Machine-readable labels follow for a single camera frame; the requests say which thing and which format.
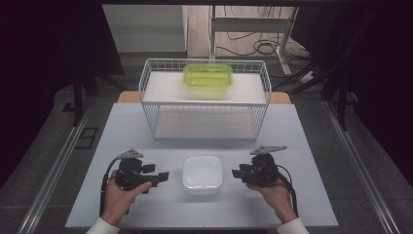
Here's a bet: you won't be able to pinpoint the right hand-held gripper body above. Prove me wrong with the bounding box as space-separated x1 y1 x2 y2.
244 144 288 188

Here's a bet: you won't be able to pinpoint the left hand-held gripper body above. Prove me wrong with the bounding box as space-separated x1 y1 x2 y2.
114 148 160 192

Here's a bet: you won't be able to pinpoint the white plastic food container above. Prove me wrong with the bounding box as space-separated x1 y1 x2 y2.
181 154 224 196

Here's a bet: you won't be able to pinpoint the white wire shelf rack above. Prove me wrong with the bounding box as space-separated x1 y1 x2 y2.
137 58 273 141

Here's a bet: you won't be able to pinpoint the green plastic food container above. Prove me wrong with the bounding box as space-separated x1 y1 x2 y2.
181 62 234 99

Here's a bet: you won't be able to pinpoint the person's left hand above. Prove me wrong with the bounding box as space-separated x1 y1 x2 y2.
100 170 153 227

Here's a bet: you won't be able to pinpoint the person's right hand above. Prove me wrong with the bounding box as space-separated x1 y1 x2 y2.
245 176 299 225

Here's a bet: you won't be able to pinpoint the black metal stand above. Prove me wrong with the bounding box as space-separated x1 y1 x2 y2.
62 62 127 128
272 13 374 132

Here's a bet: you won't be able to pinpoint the white power strip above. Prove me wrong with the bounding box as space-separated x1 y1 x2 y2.
298 70 318 86

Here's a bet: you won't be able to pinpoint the white cabinet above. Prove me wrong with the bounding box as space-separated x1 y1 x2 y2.
101 4 190 59

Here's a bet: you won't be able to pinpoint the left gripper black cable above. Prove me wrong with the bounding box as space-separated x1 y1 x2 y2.
98 157 121 217

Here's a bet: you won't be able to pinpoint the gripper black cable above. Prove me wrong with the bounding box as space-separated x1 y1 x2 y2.
277 164 299 218
98 157 121 217

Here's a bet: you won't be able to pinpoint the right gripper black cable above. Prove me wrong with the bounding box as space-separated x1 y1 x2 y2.
277 164 299 218

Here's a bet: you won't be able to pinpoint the metal floor rail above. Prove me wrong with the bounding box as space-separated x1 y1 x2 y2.
17 97 94 234
321 99 402 234

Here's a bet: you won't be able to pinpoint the black cables on floor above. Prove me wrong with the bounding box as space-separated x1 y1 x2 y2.
215 6 314 71

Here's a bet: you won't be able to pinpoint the white metal desk frame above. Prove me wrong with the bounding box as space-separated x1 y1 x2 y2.
208 4 300 77

